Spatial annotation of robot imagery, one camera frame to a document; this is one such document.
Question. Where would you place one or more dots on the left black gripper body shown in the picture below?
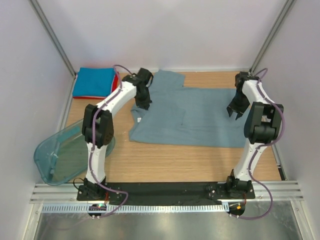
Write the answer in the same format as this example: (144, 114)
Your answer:
(143, 100)

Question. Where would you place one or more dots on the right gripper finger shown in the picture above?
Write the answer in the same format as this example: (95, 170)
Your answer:
(239, 115)
(230, 111)

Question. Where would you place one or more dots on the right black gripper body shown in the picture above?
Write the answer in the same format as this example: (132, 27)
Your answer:
(240, 103)

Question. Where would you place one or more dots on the grey-blue t shirt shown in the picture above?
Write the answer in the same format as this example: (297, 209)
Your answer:
(190, 116)

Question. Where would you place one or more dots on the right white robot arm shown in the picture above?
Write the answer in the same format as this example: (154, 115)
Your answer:
(263, 127)

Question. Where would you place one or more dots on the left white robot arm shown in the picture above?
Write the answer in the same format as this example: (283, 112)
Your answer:
(107, 109)

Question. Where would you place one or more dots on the folded red t shirt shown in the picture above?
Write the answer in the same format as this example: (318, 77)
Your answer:
(115, 82)

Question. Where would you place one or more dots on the folded blue t shirt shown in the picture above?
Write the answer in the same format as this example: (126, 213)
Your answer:
(95, 81)

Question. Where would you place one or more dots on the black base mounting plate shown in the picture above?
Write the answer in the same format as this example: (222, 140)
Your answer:
(166, 193)

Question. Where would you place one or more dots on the translucent teal plastic basket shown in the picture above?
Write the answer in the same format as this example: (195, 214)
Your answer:
(64, 156)

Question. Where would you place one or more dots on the aluminium extrusion rail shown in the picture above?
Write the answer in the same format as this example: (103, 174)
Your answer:
(288, 190)

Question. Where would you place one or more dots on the left aluminium frame post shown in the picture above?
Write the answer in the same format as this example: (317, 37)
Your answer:
(52, 35)

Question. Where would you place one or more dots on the aluminium frame post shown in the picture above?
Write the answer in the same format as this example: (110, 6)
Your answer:
(280, 19)
(52, 35)

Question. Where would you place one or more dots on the right aluminium frame post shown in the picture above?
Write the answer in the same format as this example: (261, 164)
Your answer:
(280, 19)

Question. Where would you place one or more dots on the slotted grey cable duct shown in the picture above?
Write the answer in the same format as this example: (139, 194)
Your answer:
(98, 208)

